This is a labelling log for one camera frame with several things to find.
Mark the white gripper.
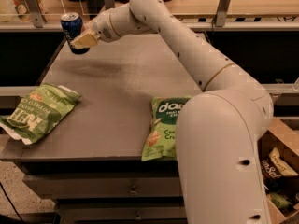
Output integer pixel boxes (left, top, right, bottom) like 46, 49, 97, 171
71, 11, 120, 49

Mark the blue pepsi can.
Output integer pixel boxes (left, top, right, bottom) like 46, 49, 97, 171
61, 12, 89, 54

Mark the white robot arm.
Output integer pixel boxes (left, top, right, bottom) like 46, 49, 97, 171
72, 0, 273, 224

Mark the orange package behind glass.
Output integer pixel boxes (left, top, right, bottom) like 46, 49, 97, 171
4, 0, 48, 17

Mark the green kettle chips bag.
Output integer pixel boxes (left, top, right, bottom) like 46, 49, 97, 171
0, 83, 81, 145

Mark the green dang rice chips bag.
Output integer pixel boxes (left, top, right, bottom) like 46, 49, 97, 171
141, 96, 191, 161

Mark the grey drawer cabinet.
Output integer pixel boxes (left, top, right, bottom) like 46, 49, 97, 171
0, 154, 188, 224

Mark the cardboard box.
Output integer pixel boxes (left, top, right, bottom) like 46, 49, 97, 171
258, 118, 299, 224

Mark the dark sea salt snack bag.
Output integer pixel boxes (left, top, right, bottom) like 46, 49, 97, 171
261, 158, 282, 189

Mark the yellow snack bag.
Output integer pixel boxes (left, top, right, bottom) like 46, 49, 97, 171
269, 147, 298, 177

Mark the green snack bag in box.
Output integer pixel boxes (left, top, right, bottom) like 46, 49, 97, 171
267, 192, 292, 209

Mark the left metal bracket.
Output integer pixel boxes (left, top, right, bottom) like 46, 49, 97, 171
25, 0, 45, 28

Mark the right metal bracket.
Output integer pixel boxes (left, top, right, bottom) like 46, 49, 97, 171
213, 0, 231, 27

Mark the black floor cable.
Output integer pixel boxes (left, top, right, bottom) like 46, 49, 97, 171
0, 180, 26, 224

